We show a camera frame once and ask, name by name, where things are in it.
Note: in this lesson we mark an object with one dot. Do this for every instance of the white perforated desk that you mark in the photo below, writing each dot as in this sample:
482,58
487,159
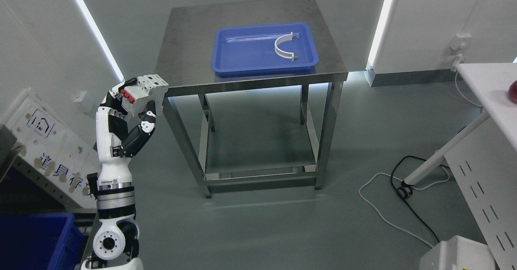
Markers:
482,158

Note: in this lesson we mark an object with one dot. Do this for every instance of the white labelled board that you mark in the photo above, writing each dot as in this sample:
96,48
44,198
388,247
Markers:
60,159

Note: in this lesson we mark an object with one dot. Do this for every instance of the grey circuit breaker red switch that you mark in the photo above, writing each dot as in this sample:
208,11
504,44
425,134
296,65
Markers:
148,88

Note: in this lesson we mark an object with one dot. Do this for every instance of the white curved pipe clamp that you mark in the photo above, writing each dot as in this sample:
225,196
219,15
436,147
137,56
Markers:
283,47

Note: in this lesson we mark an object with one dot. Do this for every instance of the blue plastic tray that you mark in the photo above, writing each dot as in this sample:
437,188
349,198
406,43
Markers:
247,50

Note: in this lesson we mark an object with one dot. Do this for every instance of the blue bin under arm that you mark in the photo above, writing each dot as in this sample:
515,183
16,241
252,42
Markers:
39,241

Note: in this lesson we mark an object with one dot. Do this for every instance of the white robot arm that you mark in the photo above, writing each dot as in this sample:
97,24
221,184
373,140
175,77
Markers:
115,245

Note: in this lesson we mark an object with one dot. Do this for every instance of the white box on floor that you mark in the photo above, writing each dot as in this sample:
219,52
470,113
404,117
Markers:
458,253

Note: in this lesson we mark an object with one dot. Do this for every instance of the white wall socket with charger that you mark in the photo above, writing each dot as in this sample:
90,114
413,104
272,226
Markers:
459,45

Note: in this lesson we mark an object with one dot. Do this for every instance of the stainless steel table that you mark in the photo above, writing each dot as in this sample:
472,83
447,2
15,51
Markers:
185,60

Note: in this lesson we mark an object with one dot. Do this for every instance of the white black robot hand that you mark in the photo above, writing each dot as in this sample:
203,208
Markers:
115,144

